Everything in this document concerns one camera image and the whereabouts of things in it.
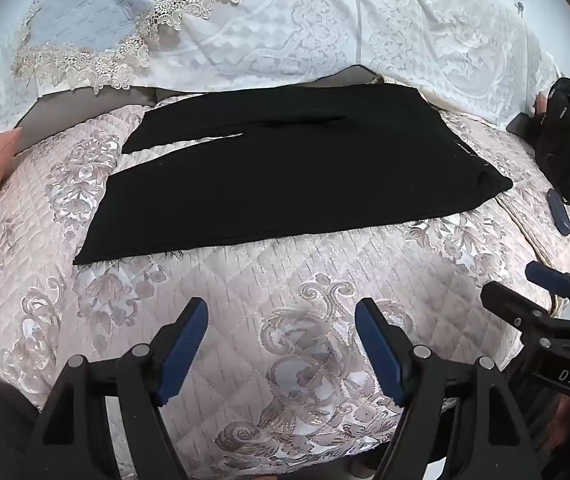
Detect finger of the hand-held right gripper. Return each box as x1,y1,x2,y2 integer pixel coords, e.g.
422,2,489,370
525,260,570,307
480,281,570,361

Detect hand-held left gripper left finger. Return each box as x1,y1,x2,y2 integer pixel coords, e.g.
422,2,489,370
22,297,210,480

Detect dark blue flat object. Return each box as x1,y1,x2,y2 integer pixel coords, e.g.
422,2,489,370
546,187,570,237

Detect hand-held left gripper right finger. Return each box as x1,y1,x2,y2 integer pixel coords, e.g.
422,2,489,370
355,299,550,480

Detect white embossed pillow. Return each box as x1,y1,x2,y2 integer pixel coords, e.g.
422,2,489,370
0,0,366,136
355,0,566,131

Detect black pants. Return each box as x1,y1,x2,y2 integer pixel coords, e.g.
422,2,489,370
72,84,514,266

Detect blue-grey lace-trimmed pillow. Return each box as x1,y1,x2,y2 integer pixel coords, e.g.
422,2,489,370
12,0,270,96

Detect person's dark clothing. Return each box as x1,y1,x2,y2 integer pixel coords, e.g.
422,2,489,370
0,380,48,480

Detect pink quilted floral bedspread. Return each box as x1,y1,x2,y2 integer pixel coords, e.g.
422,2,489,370
0,72,570,471

